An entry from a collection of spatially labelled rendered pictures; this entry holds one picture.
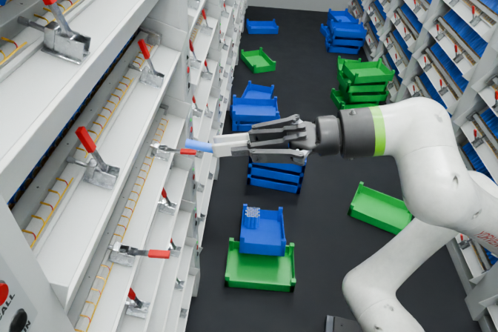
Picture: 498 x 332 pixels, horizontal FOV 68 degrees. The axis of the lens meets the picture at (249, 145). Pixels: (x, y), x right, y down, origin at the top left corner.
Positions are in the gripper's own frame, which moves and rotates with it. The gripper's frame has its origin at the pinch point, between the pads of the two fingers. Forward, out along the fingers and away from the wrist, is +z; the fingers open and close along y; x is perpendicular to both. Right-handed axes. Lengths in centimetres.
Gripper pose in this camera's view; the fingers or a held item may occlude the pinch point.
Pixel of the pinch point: (231, 144)
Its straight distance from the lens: 71.6
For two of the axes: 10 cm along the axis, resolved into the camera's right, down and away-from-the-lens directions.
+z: -9.9, 0.9, 1.2
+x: -1.5, -7.7, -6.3
